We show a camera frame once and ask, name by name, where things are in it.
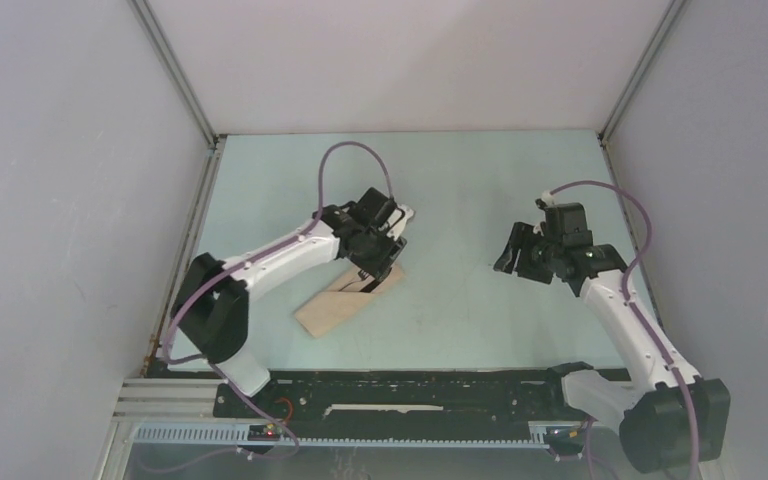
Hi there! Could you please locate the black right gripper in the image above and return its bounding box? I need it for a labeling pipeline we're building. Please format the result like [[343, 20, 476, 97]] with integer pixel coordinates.
[[491, 221, 561, 285]]

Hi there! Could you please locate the beige cloth napkin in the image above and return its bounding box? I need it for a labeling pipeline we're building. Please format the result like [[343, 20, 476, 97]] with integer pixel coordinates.
[[293, 264, 405, 338]]

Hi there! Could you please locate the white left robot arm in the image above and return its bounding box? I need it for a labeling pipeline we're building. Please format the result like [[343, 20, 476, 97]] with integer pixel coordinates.
[[163, 188, 415, 417]]

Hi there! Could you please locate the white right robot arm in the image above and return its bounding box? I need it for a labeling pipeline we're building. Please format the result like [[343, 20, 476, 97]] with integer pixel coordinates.
[[493, 191, 731, 474]]

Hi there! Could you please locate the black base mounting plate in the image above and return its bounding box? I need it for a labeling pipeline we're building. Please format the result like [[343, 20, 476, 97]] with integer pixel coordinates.
[[212, 369, 586, 443]]

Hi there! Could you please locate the left aluminium corner post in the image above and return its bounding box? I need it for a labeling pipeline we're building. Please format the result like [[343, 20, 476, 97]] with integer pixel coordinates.
[[128, 0, 219, 148]]

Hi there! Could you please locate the aluminium corner post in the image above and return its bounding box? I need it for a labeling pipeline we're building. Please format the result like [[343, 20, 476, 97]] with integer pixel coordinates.
[[128, 0, 219, 148], [599, 0, 691, 147]]

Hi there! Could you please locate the white cable duct strip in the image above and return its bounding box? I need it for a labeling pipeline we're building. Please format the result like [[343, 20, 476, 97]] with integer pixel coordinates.
[[133, 423, 548, 449]]

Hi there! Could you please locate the right aluminium corner post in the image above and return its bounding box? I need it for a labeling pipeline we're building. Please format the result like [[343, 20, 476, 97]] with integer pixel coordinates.
[[599, 0, 691, 147]]

